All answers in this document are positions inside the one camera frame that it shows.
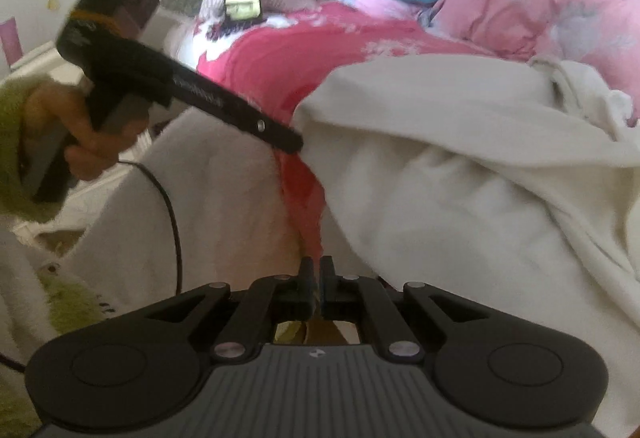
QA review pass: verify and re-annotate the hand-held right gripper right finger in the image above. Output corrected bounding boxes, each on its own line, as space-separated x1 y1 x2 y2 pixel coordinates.
320 256 488 364

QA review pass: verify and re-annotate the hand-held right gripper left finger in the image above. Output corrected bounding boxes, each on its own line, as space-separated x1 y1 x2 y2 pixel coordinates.
145 256 315 364

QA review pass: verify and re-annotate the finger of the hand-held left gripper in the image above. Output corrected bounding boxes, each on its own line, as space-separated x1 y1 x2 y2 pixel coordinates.
220 93 305 154

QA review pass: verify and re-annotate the white sweatshirt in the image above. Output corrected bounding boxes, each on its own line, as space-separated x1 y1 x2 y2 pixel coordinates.
291 52 640 434

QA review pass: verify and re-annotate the person's left hand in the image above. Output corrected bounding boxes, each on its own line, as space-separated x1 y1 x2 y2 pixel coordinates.
22 80 151 181

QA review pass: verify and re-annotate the pink fleece blanket leaf print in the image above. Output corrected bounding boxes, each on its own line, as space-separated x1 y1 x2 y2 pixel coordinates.
65 0 501 319

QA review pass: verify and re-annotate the person's fluffy pajamas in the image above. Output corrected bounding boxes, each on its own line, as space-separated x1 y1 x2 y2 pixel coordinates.
0 218 116 419

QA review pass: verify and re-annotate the pink grey floral quilt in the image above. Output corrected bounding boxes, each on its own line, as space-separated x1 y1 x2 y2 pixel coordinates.
430 0 640 129

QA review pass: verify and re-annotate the black cable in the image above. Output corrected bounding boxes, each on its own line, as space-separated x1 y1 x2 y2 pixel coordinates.
117 159 183 296

